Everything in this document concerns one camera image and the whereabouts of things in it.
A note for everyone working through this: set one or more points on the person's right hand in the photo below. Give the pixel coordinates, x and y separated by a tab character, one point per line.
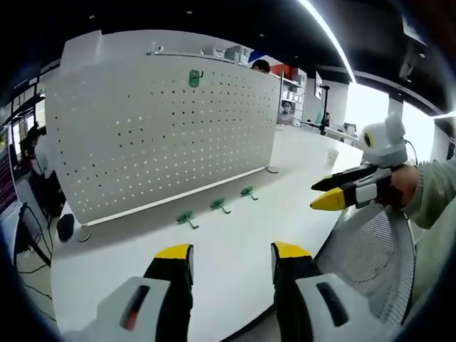
408	181

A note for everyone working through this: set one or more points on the green hook assembly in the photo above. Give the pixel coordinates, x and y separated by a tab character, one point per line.
218	203
185	217
194	79
247	191

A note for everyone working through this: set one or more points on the purple standing banner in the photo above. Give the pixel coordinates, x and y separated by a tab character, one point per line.
9	181

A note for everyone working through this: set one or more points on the wall mounted screen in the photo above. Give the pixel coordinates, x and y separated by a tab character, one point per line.
318	85

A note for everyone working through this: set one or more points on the white perforated mounting plate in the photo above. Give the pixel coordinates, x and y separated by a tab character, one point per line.
160	142

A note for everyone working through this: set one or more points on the grey metal storage shelf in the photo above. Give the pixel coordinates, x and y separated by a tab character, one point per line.
192	55
294	92

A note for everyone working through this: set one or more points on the black tripod stand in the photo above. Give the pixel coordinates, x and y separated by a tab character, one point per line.
324	107

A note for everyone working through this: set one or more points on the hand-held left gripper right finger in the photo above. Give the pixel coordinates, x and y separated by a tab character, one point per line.
306	303

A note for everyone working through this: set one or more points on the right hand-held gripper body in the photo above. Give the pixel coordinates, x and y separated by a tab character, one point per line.
386	147

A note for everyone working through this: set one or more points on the black round object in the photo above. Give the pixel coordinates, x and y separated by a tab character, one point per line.
66	228

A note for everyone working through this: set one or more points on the curved ceiling light strip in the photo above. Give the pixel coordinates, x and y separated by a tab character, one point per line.
331	35

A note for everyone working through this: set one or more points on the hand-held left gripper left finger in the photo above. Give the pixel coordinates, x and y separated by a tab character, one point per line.
149	295

